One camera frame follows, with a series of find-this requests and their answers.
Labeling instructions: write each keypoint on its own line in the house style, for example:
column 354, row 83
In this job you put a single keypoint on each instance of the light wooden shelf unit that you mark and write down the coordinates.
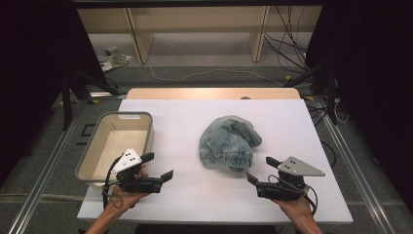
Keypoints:
column 142, row 42

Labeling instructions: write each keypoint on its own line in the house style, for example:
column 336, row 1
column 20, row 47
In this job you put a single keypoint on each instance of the grey-rimmed beige plastic basket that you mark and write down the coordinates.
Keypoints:
column 97, row 130

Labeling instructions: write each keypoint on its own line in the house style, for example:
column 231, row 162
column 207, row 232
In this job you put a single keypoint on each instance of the black metal stand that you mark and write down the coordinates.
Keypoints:
column 330, row 97
column 66, row 104

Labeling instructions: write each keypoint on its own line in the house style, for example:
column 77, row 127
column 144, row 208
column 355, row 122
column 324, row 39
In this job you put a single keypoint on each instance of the grey power adapter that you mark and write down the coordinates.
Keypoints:
column 111, row 51

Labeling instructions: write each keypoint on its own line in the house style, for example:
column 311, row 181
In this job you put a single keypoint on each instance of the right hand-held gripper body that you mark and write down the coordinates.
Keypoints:
column 293, row 167

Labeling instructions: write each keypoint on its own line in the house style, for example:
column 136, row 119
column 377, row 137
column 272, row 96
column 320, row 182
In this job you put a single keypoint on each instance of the white board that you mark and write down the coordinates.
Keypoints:
column 181, row 130

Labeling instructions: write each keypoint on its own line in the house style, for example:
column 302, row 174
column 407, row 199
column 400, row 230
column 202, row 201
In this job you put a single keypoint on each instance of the person's right hand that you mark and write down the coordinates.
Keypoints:
column 297, row 208

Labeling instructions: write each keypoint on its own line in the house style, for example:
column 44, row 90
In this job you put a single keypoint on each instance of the aluminium floor rail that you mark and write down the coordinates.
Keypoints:
column 354, row 169
column 45, row 175

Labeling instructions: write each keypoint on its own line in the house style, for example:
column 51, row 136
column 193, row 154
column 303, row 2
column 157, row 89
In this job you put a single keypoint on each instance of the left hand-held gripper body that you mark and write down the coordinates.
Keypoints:
column 128, row 162

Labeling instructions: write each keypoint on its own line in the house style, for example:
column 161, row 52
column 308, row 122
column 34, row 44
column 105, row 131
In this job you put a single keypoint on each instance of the person's left hand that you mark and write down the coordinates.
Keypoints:
column 121, row 199

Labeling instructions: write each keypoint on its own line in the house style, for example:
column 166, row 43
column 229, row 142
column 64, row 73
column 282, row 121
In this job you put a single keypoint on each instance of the white power strip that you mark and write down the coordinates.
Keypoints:
column 106, row 66

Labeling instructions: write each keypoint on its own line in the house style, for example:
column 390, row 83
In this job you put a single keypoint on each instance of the person's dark clothing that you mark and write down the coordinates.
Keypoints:
column 201, row 229

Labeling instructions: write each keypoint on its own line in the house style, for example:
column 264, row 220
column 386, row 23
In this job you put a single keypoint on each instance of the black curtain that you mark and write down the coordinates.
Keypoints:
column 32, row 81
column 373, row 81

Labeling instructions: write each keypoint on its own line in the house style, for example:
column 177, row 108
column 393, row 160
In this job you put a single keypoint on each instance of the faded blue denim garment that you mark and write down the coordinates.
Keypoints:
column 224, row 143

